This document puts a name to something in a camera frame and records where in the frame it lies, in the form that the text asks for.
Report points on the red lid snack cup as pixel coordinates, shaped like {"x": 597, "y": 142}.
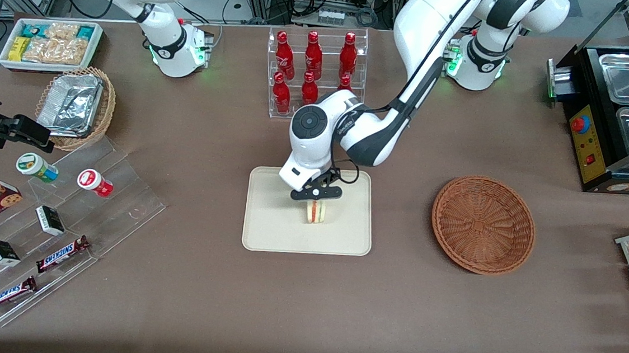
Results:
{"x": 92, "y": 181}

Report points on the black food warmer machine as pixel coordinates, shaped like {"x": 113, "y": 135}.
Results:
{"x": 590, "y": 164}

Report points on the small black box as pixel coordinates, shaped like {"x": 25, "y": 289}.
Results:
{"x": 50, "y": 220}
{"x": 1, "y": 252}

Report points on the triangular sandwich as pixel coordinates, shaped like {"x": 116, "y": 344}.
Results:
{"x": 316, "y": 212}

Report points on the white power strip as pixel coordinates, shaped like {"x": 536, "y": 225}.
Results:
{"x": 331, "y": 17}

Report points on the yellow snack pack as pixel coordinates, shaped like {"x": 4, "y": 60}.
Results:
{"x": 18, "y": 48}

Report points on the tan wicker basket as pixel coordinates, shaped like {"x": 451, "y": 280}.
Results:
{"x": 106, "y": 109}

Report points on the clear acrylic bottle rack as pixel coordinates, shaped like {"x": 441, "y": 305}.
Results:
{"x": 269, "y": 97}

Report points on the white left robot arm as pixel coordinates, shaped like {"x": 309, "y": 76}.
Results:
{"x": 427, "y": 28}

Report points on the teal snack pack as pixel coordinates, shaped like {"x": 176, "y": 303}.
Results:
{"x": 85, "y": 31}
{"x": 32, "y": 30}

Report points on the white plastic snack bin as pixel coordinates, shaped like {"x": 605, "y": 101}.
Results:
{"x": 96, "y": 41}

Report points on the brown round wicker basket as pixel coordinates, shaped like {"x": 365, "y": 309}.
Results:
{"x": 482, "y": 226}

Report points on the brown Snickers bar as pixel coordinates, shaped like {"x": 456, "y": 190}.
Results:
{"x": 5, "y": 294}
{"x": 61, "y": 254}

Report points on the clear cracker bag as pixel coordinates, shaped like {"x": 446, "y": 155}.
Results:
{"x": 56, "y": 51}
{"x": 62, "y": 31}

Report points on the red cola bottle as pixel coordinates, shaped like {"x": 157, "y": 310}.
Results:
{"x": 309, "y": 89}
{"x": 345, "y": 82}
{"x": 313, "y": 56}
{"x": 284, "y": 53}
{"x": 281, "y": 95}
{"x": 348, "y": 55}

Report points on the clear acrylic stepped display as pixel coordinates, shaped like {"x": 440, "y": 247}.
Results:
{"x": 122, "y": 200}

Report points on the green lid snack cup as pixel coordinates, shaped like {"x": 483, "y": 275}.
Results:
{"x": 34, "y": 166}

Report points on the beige plastic tray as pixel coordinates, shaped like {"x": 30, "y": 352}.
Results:
{"x": 276, "y": 229}

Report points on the silver foil tray stack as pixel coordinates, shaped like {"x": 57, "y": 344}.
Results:
{"x": 70, "y": 104}

